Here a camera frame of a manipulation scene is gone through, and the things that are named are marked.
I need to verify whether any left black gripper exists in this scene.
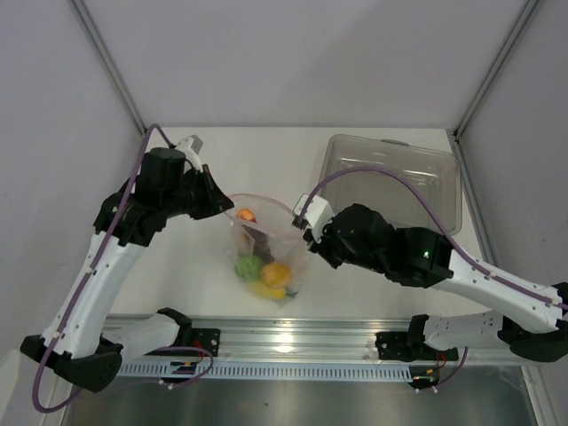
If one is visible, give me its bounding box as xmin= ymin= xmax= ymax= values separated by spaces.
xmin=162 ymin=163 xmax=233 ymax=220

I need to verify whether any yellow lemon toy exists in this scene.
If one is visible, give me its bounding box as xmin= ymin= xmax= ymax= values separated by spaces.
xmin=260 ymin=262 xmax=293 ymax=288

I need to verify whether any clear zip top bag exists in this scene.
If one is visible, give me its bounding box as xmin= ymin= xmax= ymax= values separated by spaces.
xmin=225 ymin=193 xmax=310 ymax=306

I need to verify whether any red meat slice toy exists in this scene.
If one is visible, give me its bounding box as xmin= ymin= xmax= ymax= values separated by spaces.
xmin=237 ymin=209 xmax=274 ymax=264

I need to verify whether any green guava toy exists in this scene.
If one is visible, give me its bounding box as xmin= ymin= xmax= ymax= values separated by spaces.
xmin=234 ymin=255 xmax=264 ymax=282

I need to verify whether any yellow mango toy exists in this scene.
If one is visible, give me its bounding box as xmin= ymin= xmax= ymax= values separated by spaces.
xmin=248 ymin=281 xmax=287 ymax=300

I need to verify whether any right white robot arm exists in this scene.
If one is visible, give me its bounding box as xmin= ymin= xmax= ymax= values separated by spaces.
xmin=304 ymin=198 xmax=567 ymax=362

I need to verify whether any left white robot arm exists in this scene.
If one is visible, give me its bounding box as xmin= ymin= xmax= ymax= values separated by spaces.
xmin=20 ymin=147 xmax=234 ymax=392

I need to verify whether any clear plastic tray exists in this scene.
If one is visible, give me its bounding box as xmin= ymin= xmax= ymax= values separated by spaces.
xmin=319 ymin=134 xmax=462 ymax=235

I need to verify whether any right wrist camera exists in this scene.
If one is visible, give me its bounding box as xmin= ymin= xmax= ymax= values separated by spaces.
xmin=292 ymin=193 xmax=335 ymax=243

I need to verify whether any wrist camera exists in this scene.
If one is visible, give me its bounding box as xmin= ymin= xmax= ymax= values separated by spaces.
xmin=292 ymin=193 xmax=335 ymax=243
xmin=175 ymin=135 xmax=203 ymax=170

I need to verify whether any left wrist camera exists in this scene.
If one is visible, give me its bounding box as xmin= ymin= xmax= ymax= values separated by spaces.
xmin=175 ymin=135 xmax=203 ymax=170

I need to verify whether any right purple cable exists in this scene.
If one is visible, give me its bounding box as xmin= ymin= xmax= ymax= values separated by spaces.
xmin=296 ymin=167 xmax=568 ymax=312

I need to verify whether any purple cable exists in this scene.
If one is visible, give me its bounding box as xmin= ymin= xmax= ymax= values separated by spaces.
xmin=33 ymin=123 xmax=178 ymax=414
xmin=296 ymin=167 xmax=568 ymax=312

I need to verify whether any aluminium mounting rail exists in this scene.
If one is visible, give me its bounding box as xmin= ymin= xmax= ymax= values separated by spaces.
xmin=101 ymin=315 xmax=511 ymax=367

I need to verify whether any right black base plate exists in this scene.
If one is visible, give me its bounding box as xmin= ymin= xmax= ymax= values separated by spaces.
xmin=375 ymin=331 xmax=459 ymax=362

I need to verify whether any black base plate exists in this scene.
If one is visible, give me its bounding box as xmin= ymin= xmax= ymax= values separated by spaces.
xmin=176 ymin=328 xmax=221 ymax=357
xmin=375 ymin=331 xmax=459 ymax=362

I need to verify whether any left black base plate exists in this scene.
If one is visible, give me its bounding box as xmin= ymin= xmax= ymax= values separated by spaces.
xmin=176 ymin=328 xmax=221 ymax=357

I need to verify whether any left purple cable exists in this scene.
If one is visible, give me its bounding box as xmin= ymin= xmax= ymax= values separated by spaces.
xmin=33 ymin=123 xmax=178 ymax=414

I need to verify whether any white slotted cable duct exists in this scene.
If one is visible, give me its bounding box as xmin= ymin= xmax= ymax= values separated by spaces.
xmin=118 ymin=360 xmax=412 ymax=383

